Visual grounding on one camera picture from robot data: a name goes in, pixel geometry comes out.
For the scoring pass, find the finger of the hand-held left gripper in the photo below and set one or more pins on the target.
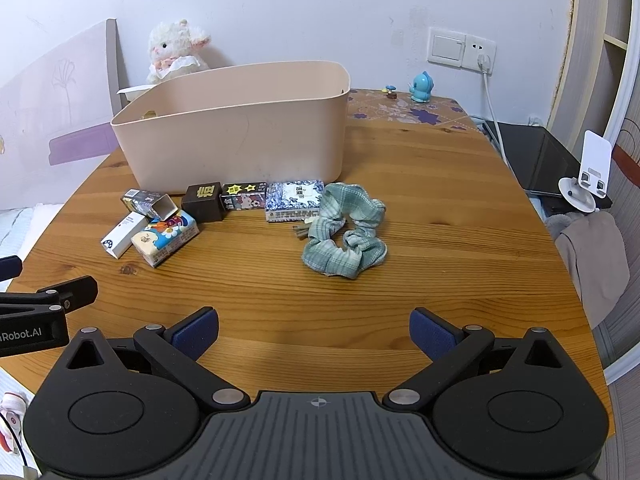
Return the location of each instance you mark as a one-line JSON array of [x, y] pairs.
[[9, 266], [65, 291]]

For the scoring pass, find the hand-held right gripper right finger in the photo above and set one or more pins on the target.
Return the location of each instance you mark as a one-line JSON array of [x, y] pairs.
[[431, 336]]

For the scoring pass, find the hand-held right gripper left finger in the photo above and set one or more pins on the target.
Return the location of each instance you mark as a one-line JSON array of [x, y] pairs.
[[196, 334]]

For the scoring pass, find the white slim box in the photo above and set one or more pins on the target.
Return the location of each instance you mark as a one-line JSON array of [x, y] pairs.
[[121, 235]]

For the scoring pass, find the red white headphones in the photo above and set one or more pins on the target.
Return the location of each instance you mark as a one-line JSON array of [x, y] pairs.
[[10, 420]]

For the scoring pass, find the colourful cartoon tissue packet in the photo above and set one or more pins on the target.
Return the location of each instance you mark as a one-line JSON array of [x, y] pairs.
[[165, 238]]

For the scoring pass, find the open silver black box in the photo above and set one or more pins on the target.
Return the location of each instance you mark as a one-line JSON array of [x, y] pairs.
[[147, 202]]

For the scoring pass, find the dark brown small box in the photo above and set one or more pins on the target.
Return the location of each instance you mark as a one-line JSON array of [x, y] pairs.
[[202, 203]]

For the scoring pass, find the green plaid scrunchie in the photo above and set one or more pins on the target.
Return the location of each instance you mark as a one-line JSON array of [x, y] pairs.
[[345, 235]]

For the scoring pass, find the black cartoon print box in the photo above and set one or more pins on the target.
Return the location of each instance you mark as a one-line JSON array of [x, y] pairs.
[[244, 197]]

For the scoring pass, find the small brown tag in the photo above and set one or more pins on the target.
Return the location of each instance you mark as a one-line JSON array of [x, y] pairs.
[[301, 232]]

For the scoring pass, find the blue white patterned box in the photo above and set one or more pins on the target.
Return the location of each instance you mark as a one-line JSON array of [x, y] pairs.
[[294, 200]]

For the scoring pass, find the grey cloth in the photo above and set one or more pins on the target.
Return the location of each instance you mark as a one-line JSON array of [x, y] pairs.
[[592, 260]]

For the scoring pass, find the pink plastic storage bin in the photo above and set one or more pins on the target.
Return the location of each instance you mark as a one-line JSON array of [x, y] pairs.
[[240, 140]]

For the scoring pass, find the black tablet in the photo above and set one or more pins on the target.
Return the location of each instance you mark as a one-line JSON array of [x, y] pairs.
[[542, 160]]

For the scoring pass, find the white phone stand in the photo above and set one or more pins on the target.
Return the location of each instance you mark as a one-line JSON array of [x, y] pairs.
[[592, 170]]

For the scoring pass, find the blue toy figure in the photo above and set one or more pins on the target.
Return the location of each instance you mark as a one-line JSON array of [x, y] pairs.
[[421, 87]]

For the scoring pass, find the small mushroom figurine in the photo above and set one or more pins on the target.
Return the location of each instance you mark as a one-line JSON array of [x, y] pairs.
[[390, 90]]

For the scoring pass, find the white plush lamb toy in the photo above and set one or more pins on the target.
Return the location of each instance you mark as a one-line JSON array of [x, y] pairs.
[[172, 50]]

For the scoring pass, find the white wooden shelf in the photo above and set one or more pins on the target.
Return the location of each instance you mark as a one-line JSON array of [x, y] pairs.
[[617, 45]]

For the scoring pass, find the white wall socket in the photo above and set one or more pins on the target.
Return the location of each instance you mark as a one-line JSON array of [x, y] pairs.
[[480, 52]]

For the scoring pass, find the white wall switch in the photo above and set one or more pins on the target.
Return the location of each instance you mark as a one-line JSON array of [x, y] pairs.
[[446, 46]]

